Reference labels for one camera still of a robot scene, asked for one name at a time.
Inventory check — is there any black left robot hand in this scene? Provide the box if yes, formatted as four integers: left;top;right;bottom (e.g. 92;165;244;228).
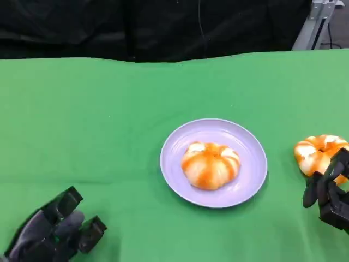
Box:
4;186;109;262

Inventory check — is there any black backdrop curtain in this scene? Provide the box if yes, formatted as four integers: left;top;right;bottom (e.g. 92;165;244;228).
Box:
0;0;313;63

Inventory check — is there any aluminium frame post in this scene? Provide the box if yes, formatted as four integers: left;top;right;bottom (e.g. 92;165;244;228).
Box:
291;0;346;51

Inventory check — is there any orange and white toy bread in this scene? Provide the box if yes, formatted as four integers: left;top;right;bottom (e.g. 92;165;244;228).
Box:
180;141;242;191
293;134;349;186

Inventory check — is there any thin black hanging cable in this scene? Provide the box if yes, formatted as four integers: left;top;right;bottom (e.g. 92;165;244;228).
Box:
197;0;207;42

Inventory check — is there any lilac plate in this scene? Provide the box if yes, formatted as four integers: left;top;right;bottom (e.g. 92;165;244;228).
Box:
159;118;268;209

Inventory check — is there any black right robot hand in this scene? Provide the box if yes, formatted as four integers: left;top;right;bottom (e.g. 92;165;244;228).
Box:
302;147;349;233

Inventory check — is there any black cable by frame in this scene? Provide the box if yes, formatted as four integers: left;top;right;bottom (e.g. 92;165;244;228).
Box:
320;22;335;49

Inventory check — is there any green table cloth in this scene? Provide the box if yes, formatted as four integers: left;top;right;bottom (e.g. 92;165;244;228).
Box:
0;48;349;262

